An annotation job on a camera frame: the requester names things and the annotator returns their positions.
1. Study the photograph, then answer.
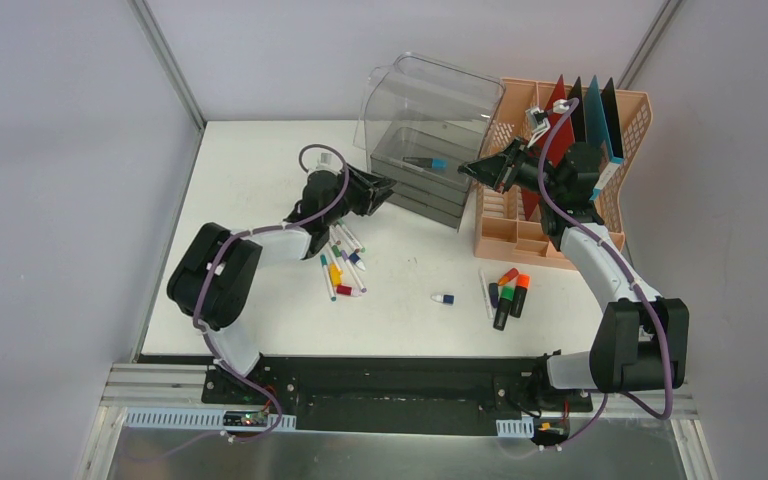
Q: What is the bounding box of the peach file organizer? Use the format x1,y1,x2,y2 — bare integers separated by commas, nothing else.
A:
474,77,653,270

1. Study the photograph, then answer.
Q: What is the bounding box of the blue black marker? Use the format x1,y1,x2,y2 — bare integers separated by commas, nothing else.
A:
402,157,447,170

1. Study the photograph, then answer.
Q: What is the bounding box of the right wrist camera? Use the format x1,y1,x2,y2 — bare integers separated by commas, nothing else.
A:
525,99,570,146

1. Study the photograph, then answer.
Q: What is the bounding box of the green highlighter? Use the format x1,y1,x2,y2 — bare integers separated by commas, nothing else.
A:
493,285,515,331

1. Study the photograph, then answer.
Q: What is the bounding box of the small blue cap bottle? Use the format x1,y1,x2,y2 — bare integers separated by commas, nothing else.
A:
431,294,455,305

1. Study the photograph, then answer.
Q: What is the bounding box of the teal notebook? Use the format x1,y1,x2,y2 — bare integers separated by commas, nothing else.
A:
584,75,625,201

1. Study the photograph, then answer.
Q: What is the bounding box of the red folder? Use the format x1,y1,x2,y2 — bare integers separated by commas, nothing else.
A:
520,76,575,221

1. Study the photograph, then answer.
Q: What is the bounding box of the purple marker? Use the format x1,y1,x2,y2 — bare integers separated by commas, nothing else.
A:
340,250,367,293

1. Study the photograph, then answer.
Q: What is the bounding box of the white pen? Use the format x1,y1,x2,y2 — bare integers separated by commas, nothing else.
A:
478,268,494,321

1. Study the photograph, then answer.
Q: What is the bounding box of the orange highlighter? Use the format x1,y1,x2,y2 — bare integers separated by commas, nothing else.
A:
510,274,531,318

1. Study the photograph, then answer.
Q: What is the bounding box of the clear grey drawer box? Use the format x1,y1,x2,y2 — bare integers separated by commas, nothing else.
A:
355,52,505,229

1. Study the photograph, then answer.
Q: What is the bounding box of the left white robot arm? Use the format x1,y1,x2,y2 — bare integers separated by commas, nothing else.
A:
166,166,397,405

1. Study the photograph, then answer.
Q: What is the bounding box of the green cap marker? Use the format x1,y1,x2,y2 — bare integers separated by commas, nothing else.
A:
337,220,366,253

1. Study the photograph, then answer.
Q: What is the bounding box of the small red-orange marker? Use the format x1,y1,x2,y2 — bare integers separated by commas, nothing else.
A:
497,268,519,286

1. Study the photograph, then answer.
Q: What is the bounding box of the teal marker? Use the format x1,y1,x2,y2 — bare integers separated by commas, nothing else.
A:
320,254,337,302

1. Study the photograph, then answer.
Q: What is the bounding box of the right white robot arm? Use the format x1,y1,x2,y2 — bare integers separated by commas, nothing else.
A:
458,138,689,410

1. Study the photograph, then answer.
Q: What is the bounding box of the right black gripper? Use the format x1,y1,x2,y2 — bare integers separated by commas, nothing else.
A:
459,136,565,202

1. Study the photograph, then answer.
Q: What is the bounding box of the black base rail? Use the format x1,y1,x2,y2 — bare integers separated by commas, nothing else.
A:
139,355,600,436

